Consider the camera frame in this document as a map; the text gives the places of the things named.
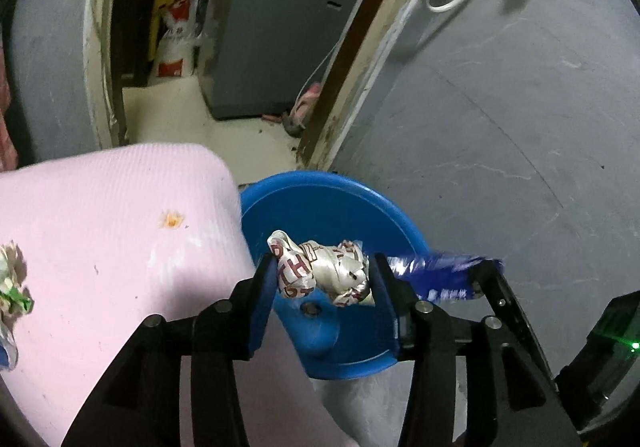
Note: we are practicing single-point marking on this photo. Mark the crumpled green white wrapper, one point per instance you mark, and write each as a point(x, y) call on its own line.
point(11, 287)

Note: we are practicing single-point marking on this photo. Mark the small pale blue wrapper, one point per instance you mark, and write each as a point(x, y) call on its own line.
point(7, 349)

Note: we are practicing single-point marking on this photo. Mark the blue plastic bin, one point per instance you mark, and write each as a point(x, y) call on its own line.
point(325, 212)

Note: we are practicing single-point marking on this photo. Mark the red and white sack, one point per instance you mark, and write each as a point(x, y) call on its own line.
point(177, 42)

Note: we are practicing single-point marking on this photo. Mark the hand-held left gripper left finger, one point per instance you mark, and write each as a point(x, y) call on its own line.
point(262, 312)

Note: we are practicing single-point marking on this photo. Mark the wooden door frame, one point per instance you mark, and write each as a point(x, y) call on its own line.
point(350, 77)

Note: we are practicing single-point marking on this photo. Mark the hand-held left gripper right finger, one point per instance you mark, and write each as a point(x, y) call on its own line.
point(387, 297)

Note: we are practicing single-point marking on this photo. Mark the silver red-lettered wrapper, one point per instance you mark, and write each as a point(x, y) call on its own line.
point(325, 272)

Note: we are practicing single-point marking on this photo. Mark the shiny blue foil wrapper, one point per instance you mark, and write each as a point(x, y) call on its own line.
point(430, 272)

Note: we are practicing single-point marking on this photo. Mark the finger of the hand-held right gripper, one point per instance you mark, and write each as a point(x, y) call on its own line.
point(492, 289)

